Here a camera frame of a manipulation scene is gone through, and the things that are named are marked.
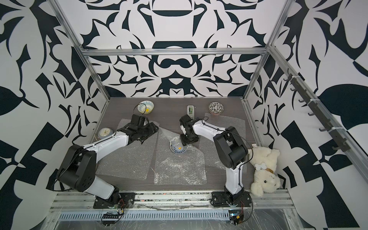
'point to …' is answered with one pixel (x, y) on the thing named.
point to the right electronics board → (235, 216)
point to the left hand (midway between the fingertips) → (156, 127)
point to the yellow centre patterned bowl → (149, 105)
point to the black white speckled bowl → (216, 108)
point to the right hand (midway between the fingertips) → (186, 140)
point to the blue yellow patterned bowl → (176, 145)
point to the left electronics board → (109, 219)
